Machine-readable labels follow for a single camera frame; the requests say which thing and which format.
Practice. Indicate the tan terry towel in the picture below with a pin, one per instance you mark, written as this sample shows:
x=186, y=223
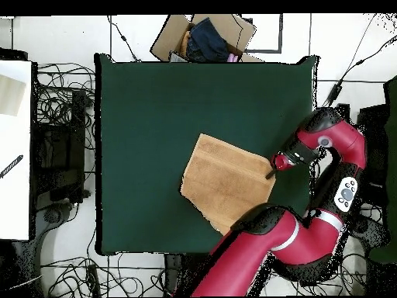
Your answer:
x=223, y=183

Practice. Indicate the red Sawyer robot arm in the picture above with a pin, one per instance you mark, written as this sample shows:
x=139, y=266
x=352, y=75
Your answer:
x=310, y=236

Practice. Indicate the black flat device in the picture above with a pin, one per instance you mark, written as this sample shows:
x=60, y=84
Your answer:
x=12, y=55

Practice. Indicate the pink garment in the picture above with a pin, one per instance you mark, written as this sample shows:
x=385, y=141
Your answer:
x=232, y=58

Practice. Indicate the dark green table cloth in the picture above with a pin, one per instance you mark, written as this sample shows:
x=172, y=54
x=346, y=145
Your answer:
x=139, y=124

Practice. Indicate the dark blue jeans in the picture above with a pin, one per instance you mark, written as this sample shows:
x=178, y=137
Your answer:
x=206, y=40

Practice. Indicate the tan garment in box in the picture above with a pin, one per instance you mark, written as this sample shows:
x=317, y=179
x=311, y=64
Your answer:
x=185, y=42

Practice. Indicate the open cardboard box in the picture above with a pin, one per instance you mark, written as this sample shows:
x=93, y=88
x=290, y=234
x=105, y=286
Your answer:
x=169, y=34

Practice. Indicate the black power strip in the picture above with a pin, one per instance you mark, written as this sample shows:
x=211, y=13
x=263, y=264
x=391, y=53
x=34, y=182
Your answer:
x=93, y=279

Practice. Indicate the white desk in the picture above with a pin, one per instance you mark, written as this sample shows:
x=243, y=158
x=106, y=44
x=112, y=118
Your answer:
x=15, y=201

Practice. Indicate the beige paper sheet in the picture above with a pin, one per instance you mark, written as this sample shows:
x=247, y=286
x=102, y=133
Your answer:
x=11, y=96

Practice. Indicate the black metal frame piece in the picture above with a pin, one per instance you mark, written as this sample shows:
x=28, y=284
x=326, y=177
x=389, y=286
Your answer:
x=280, y=31

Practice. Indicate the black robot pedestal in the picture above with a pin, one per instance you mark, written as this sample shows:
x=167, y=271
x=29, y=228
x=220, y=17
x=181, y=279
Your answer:
x=173, y=270

